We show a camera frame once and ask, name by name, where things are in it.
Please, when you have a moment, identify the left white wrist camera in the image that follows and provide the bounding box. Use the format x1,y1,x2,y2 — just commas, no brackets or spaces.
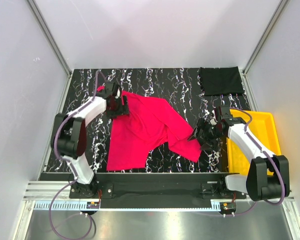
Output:
115,88,122,99

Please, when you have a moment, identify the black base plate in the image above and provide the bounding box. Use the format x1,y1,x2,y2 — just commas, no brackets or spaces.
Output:
39,172,247,210

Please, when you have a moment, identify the left aluminium frame post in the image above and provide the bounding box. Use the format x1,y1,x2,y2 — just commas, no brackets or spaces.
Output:
24,0,73,76

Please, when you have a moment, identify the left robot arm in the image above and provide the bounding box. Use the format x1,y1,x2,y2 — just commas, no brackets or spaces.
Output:
50,83,129,198

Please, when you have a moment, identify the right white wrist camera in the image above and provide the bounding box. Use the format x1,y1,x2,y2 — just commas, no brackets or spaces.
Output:
209,118,217,126

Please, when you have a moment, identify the right connector block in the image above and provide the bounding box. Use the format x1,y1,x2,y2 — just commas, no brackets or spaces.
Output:
221,202,237,212

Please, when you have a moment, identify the yellow plastic bin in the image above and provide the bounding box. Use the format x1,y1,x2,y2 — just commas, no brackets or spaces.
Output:
226,109,282,176

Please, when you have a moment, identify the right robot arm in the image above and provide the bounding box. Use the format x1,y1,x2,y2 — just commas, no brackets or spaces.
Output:
188,106,290,205

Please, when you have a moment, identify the connector block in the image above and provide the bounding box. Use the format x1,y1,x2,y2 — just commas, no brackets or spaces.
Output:
86,200,101,209
221,202,237,212

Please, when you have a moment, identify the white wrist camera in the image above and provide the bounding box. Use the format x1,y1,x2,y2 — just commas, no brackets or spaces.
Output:
115,88,122,99
209,118,217,126

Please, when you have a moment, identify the left connector block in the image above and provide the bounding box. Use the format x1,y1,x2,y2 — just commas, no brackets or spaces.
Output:
86,200,101,209

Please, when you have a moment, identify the right aluminium frame post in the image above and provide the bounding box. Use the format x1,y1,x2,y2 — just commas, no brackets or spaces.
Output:
241,0,291,76

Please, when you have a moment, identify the slotted cable duct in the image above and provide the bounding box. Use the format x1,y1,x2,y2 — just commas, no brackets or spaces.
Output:
34,197,221,212

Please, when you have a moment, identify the pink t shirt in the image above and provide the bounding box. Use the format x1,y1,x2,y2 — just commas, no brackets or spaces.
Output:
106,91,201,171

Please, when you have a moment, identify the folded black t shirt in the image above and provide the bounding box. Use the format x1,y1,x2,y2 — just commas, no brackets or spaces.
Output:
198,66,245,96

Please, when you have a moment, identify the aluminium frame post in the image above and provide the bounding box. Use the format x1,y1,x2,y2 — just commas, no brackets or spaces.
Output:
24,0,73,76
241,0,291,76

